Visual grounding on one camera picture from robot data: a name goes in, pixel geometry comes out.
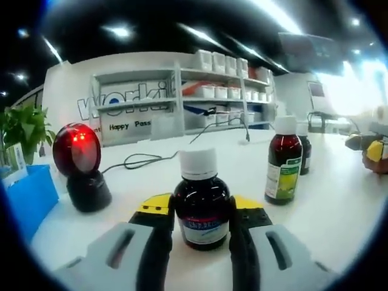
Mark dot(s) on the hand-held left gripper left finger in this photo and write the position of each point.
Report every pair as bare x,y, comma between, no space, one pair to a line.
151,260

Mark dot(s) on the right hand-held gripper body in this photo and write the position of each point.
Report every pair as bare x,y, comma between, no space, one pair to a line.
382,119

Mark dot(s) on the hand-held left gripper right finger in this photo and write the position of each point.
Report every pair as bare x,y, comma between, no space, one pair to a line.
242,263

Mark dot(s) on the small dark medicine bottle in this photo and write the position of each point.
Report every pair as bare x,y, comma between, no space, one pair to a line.
201,200
306,151

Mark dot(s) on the tall green-label medicine bottle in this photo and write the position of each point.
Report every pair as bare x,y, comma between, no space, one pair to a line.
283,157

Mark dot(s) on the assorted small medicine boxes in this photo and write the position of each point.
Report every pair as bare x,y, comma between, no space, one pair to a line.
16,157

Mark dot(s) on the person's right hand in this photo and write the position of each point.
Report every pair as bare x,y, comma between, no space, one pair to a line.
379,167

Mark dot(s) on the white framed screen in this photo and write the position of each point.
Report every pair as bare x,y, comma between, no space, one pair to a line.
316,91

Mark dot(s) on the white table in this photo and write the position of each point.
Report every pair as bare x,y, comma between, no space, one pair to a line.
136,188

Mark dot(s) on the hanging dark display screen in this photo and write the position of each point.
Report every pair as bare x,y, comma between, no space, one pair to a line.
309,51

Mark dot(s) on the black red-window barcode scanner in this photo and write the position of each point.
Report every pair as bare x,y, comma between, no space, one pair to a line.
75,148

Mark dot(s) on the blue plastic bin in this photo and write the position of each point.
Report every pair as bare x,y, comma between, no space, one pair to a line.
30,197

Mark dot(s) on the long curved ceiling light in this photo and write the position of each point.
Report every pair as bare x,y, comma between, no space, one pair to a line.
282,18

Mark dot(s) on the rows of white storage boxes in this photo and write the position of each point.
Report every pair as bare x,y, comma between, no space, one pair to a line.
218,91

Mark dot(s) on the green potted plant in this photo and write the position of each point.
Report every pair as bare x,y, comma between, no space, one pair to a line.
27,127

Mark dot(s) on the group of ceiling spotlights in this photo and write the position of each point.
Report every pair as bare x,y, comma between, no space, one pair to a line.
116,30

